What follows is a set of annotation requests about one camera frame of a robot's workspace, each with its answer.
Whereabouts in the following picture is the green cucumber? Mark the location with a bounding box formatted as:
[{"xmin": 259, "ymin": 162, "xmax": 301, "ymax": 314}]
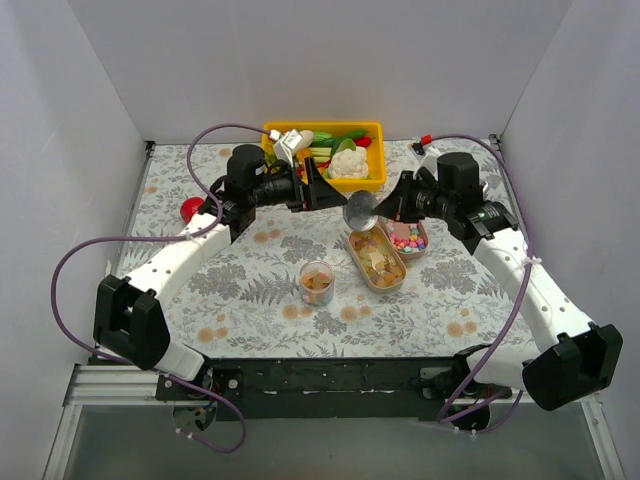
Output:
[{"xmin": 332, "ymin": 129, "xmax": 367, "ymax": 147}]

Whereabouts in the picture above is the white radish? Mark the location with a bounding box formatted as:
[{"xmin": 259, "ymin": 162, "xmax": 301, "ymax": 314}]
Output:
[{"xmin": 293, "ymin": 130, "xmax": 314, "ymax": 154}]

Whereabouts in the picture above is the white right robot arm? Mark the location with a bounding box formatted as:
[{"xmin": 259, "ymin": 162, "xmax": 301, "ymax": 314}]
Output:
[{"xmin": 374, "ymin": 152, "xmax": 623, "ymax": 411}]

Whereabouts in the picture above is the beige tray of orange candies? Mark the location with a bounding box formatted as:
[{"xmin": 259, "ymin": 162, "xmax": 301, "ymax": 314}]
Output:
[{"xmin": 347, "ymin": 226, "xmax": 407, "ymax": 294}]

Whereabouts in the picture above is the clear glass jar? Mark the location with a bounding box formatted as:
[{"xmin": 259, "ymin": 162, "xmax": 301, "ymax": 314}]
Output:
[{"xmin": 299, "ymin": 260, "xmax": 335, "ymax": 307}]

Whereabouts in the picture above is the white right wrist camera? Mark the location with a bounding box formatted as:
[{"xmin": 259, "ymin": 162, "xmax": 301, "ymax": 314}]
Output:
[{"xmin": 411, "ymin": 145, "xmax": 442, "ymax": 177}]

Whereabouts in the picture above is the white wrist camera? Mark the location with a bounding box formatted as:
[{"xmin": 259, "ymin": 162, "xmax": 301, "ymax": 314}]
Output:
[
  {"xmin": 411, "ymin": 145, "xmax": 442, "ymax": 177},
  {"xmin": 271, "ymin": 129, "xmax": 300, "ymax": 166}
]

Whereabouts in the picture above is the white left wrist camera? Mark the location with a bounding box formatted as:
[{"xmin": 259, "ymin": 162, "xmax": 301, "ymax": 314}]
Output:
[{"xmin": 271, "ymin": 129, "xmax": 300, "ymax": 166}]

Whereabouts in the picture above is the silver metal jar lid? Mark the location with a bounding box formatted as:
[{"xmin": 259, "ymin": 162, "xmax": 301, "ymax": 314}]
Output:
[{"xmin": 343, "ymin": 190, "xmax": 378, "ymax": 232}]

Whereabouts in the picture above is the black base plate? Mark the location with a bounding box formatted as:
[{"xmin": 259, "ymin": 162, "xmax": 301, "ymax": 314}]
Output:
[{"xmin": 154, "ymin": 357, "xmax": 519, "ymax": 421}]

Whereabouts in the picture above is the white cauliflower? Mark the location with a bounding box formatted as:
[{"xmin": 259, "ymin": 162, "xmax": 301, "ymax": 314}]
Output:
[{"xmin": 327, "ymin": 146, "xmax": 369, "ymax": 179}]

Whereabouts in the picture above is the yellow plastic bin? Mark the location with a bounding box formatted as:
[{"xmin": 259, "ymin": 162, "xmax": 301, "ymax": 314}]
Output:
[{"xmin": 264, "ymin": 120, "xmax": 387, "ymax": 193}]

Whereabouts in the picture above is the pink tray of colourful candies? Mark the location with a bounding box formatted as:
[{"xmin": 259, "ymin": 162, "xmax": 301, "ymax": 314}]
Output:
[{"xmin": 381, "ymin": 220, "xmax": 429, "ymax": 260}]

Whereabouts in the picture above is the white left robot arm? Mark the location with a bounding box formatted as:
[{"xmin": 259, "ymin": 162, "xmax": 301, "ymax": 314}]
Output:
[{"xmin": 93, "ymin": 144, "xmax": 347, "ymax": 400}]

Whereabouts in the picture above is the red apple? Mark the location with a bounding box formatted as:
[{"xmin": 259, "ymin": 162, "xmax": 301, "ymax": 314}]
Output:
[{"xmin": 180, "ymin": 197, "xmax": 205, "ymax": 224}]

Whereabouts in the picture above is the aluminium frame rail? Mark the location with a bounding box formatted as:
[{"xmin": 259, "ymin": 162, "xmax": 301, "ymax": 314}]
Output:
[{"xmin": 64, "ymin": 363, "xmax": 601, "ymax": 407}]

